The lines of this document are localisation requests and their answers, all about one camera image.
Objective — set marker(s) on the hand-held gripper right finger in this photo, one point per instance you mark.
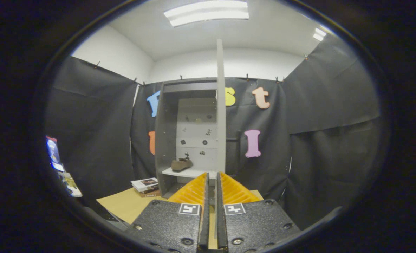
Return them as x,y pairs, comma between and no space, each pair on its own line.
220,225

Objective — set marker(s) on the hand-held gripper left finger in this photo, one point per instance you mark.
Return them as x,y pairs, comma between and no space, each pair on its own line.
205,218

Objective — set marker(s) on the brown fuzzy shoe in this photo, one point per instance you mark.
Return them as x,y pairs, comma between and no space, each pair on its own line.
180,165

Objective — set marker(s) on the grey shoe cabinet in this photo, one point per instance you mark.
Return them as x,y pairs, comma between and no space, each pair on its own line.
164,140

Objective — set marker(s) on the light grey shoe cabinet door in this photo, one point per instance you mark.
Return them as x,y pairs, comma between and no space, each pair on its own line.
221,105

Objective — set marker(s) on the white cabinet shelf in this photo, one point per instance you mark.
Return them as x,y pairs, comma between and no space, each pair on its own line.
190,173

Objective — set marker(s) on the brown book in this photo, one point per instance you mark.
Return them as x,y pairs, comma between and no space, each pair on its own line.
151,194

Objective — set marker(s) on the dark thin book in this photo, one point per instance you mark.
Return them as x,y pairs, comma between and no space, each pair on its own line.
151,190

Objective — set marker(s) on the white cover book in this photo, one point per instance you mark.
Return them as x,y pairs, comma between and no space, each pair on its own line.
144,184

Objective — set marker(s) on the black backdrop cloth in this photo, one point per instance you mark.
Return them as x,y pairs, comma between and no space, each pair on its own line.
327,140

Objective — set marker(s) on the long ceiling light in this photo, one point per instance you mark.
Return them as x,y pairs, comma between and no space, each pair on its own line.
206,13

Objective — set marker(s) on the small ceiling light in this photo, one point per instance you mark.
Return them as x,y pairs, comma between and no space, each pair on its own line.
319,34

